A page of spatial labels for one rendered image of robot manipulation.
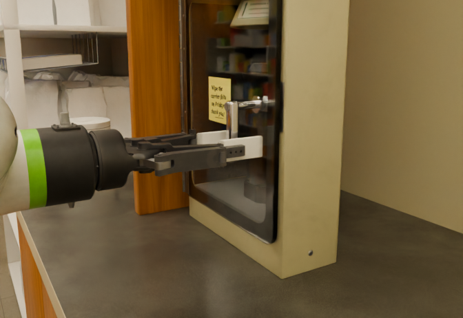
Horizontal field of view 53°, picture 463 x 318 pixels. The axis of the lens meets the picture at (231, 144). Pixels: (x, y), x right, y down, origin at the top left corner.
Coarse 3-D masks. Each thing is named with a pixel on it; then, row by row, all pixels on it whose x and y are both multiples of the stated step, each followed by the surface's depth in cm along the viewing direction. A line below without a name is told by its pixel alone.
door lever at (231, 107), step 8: (256, 96) 67; (224, 104) 65; (232, 104) 65; (240, 104) 66; (248, 104) 66; (256, 104) 67; (232, 112) 65; (256, 112) 67; (232, 120) 65; (232, 128) 65; (232, 136) 66
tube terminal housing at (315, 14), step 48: (288, 0) 61; (336, 0) 65; (288, 48) 62; (336, 48) 67; (288, 96) 64; (336, 96) 68; (288, 144) 65; (336, 144) 70; (288, 192) 67; (336, 192) 72; (240, 240) 79; (288, 240) 68; (336, 240) 74
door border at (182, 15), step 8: (184, 0) 85; (184, 8) 85; (184, 16) 86; (184, 24) 86; (184, 32) 86; (184, 40) 87; (184, 48) 87; (280, 48) 63; (184, 56) 87; (280, 56) 63; (184, 64) 88; (184, 72) 88; (184, 80) 88; (184, 88) 89; (184, 96) 89; (184, 104) 90; (184, 112) 90; (184, 120) 90; (184, 128) 91; (184, 176) 93
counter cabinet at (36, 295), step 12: (24, 240) 129; (24, 252) 133; (24, 264) 138; (36, 264) 110; (24, 276) 142; (36, 276) 113; (24, 288) 147; (36, 288) 116; (36, 300) 119; (48, 300) 97; (36, 312) 122; (48, 312) 99
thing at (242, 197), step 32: (192, 0) 82; (224, 0) 73; (256, 0) 65; (192, 32) 84; (224, 32) 74; (256, 32) 66; (192, 64) 85; (224, 64) 75; (256, 64) 67; (192, 96) 86; (192, 128) 88; (224, 128) 77; (256, 128) 68; (256, 160) 69; (192, 192) 91; (224, 192) 79; (256, 192) 70; (256, 224) 71
